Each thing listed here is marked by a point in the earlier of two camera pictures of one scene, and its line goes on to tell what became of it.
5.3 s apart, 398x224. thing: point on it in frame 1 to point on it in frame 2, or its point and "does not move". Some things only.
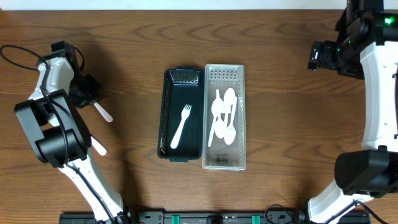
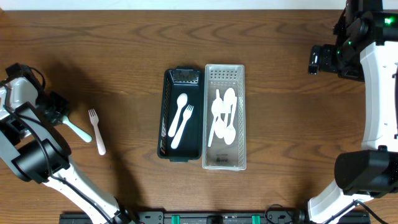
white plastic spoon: [220, 126] does not move
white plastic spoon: [229, 132] does not move
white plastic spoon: [217, 107] does not move
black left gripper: [86, 92] to [56, 110]
